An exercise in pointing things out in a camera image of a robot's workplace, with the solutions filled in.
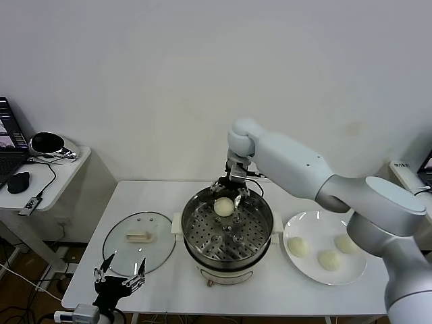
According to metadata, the white steamed baozi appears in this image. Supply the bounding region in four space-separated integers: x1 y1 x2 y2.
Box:
318 249 342 272
213 197 234 217
333 234 358 254
287 236 311 259

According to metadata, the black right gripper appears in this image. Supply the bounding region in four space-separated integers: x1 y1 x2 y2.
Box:
209 175 251 198

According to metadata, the grey usb hub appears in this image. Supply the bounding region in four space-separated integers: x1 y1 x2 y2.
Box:
19 196 44 217

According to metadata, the white side desk with label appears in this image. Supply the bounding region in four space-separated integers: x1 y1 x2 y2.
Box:
387 161 432 203

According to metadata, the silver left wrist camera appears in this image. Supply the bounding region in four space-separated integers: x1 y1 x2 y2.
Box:
54 302 101 324

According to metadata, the black computer mouse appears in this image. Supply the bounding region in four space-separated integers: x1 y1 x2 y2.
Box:
7 171 32 195

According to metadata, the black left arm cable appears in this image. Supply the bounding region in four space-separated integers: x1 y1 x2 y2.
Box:
111 298 126 324

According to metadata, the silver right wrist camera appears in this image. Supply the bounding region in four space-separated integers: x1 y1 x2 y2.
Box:
229 163 250 183

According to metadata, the glass lid with cream handle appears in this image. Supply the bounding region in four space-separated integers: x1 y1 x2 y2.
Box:
102 211 177 275

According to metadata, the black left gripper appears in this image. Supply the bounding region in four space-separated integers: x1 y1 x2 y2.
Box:
93 253 148 308

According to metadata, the perforated steel steamer basket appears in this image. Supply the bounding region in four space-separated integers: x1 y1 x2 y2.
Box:
181 184 273 263

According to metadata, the chrome and black headset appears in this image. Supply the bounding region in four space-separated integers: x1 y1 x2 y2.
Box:
29 131 82 163

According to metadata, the black hub cable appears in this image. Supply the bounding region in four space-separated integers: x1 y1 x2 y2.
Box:
25 157 58 200

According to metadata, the white floor cable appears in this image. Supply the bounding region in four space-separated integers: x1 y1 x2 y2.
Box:
0 262 55 298

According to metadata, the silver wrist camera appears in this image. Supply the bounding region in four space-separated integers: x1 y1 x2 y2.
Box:
54 302 101 324
229 163 250 183

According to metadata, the dark laptop with blue edge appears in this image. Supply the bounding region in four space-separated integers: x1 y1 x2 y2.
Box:
417 148 432 186

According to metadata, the white round plate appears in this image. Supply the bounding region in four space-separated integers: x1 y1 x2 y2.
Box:
283 211 368 287

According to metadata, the black open laptop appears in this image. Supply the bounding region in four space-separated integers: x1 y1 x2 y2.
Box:
0 97 31 190

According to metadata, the white rounded side desk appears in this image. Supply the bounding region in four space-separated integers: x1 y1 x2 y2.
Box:
0 146 92 281

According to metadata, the cream electric pot base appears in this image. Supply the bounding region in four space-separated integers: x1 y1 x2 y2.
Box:
171 211 284 288

